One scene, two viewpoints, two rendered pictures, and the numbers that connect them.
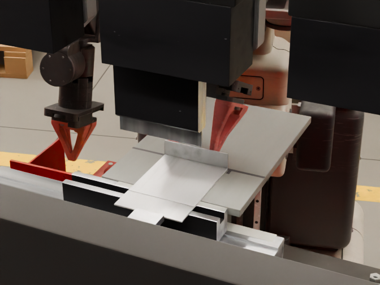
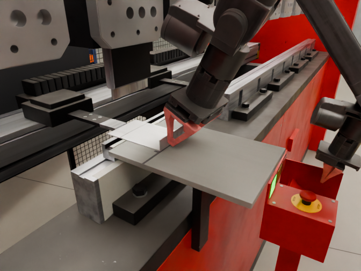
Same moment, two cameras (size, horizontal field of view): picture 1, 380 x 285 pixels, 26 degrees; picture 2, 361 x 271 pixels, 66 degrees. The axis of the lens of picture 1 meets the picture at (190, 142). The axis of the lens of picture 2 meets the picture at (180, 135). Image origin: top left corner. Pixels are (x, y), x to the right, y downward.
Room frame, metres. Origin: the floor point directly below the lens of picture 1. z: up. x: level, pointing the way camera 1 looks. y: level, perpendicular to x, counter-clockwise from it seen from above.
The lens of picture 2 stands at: (0.96, -0.46, 1.24)
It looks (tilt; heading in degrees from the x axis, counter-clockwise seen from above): 26 degrees down; 97
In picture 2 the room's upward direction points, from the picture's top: straight up
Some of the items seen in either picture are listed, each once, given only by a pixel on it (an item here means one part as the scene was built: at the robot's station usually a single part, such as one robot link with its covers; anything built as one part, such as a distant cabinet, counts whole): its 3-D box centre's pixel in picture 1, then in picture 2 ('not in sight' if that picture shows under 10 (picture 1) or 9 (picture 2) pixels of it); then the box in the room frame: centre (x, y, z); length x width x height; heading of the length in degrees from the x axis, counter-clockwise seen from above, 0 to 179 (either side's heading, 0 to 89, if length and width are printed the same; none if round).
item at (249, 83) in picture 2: not in sight; (283, 63); (1.33, 1.18, 0.92); 1.68 x 0.06 x 0.10; 65
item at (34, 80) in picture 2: not in sight; (82, 75); (0.53, 0.39, 1.02); 0.37 x 0.06 x 0.04; 65
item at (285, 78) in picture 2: not in sight; (281, 80); (1.28, 0.92, 0.89); 0.30 x 0.05 x 0.03; 65
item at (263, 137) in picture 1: (213, 147); (197, 151); (0.94, -0.03, 1.00); 0.26 x 0.18 x 0.01; 155
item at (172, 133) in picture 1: (159, 98); (129, 68); (0.80, 0.03, 1.13); 0.10 x 0.02 x 0.10; 65
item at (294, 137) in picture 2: not in sight; (293, 139); (1.38, 0.89, 0.59); 0.15 x 0.02 x 0.07; 65
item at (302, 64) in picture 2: not in sight; (298, 65); (1.45, 1.28, 0.89); 0.30 x 0.05 x 0.03; 65
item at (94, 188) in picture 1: (142, 206); (142, 133); (0.81, 0.05, 0.99); 0.20 x 0.03 x 0.03; 65
